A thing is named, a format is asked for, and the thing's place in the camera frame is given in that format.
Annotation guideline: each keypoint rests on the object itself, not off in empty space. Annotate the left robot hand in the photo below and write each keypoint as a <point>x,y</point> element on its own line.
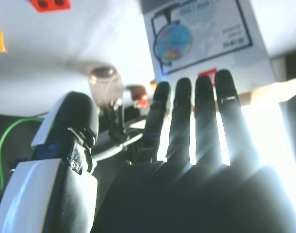
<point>177,189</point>

